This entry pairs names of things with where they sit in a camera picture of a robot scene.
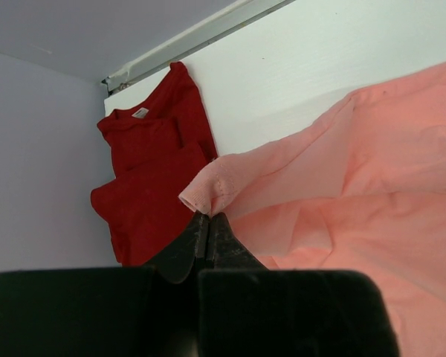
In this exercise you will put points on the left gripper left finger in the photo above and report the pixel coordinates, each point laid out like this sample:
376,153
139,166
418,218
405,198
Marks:
149,310

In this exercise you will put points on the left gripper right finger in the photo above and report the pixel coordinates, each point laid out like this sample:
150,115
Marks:
248,310

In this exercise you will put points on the pink t-shirt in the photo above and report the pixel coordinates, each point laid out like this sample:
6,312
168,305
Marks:
363,188

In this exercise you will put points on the red folded t-shirt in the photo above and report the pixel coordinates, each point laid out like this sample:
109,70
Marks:
157,148

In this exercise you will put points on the aluminium table edge rail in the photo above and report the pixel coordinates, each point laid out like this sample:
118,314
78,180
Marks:
215,27

